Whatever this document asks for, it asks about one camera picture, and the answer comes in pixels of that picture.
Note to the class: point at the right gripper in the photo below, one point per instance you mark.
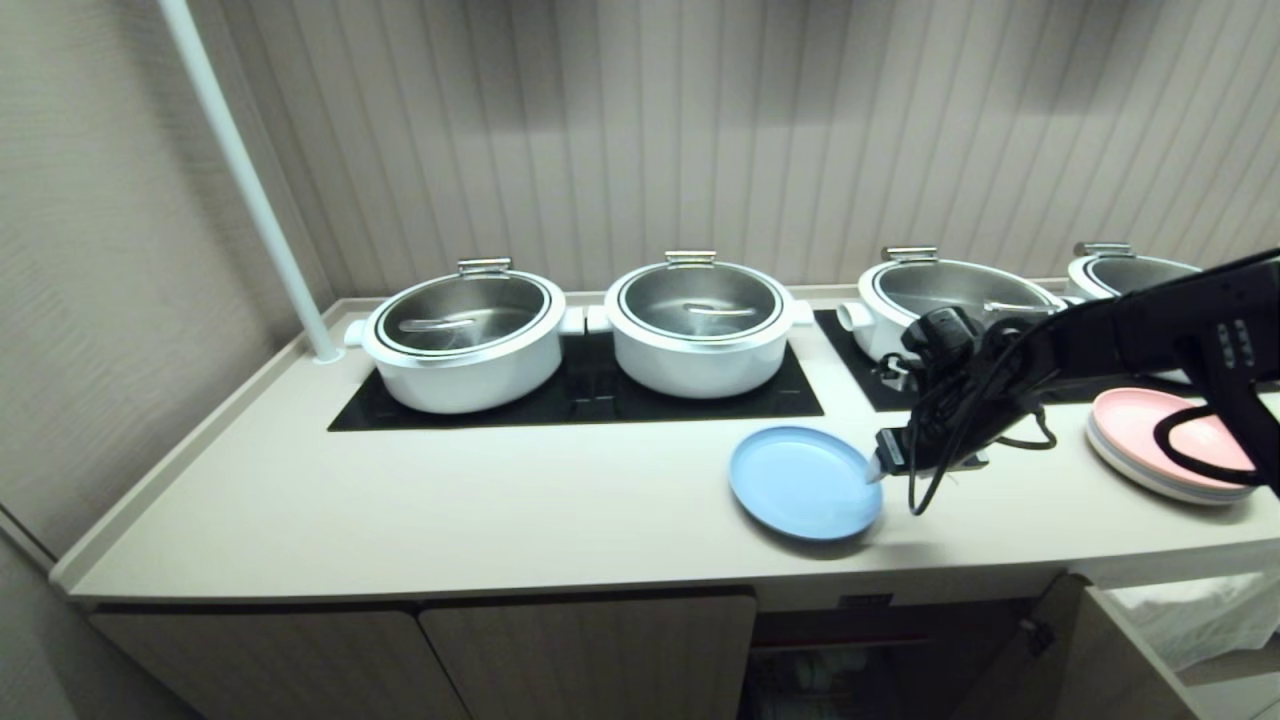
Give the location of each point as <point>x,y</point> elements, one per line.
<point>935,445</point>

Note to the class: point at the blue plate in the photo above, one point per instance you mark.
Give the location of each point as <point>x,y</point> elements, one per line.
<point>800,485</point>

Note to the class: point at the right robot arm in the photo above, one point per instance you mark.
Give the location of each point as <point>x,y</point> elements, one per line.
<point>1130,330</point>

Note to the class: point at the beige cabinet door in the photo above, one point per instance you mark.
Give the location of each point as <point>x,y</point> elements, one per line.
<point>1110,665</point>
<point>280,665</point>
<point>590,655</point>

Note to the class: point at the black induction cooktop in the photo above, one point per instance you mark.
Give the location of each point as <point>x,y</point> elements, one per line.
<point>590,395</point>
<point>860,375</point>

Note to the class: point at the white cooking pot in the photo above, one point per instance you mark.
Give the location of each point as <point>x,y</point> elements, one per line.
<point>880,330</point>
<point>700,365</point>
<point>465,380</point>
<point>1085,288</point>

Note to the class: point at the pink plate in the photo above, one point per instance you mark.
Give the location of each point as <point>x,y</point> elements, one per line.
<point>1125,425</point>

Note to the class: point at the grey plate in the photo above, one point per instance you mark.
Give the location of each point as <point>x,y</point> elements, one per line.
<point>1150,485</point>

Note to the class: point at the white plastic bag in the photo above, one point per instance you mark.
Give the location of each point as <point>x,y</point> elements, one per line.
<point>1200,615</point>

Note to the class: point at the white pole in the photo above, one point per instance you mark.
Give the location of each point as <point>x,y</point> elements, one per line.
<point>250,190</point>

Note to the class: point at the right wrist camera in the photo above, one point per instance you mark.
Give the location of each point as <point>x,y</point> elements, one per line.
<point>943,338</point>

